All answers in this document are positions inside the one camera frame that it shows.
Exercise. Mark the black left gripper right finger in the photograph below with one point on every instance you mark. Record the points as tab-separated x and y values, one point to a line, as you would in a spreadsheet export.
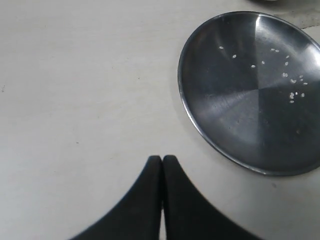
189	215

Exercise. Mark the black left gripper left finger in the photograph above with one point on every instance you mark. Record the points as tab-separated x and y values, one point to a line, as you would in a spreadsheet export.
137	216

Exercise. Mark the round steel plate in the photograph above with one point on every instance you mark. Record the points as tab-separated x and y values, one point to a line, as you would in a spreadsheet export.
250	84

